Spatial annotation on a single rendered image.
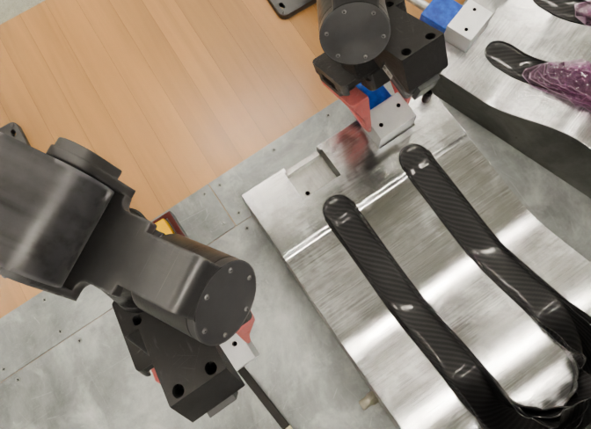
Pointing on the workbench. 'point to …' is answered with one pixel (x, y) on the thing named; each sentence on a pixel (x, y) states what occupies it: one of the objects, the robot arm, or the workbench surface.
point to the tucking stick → (264, 398)
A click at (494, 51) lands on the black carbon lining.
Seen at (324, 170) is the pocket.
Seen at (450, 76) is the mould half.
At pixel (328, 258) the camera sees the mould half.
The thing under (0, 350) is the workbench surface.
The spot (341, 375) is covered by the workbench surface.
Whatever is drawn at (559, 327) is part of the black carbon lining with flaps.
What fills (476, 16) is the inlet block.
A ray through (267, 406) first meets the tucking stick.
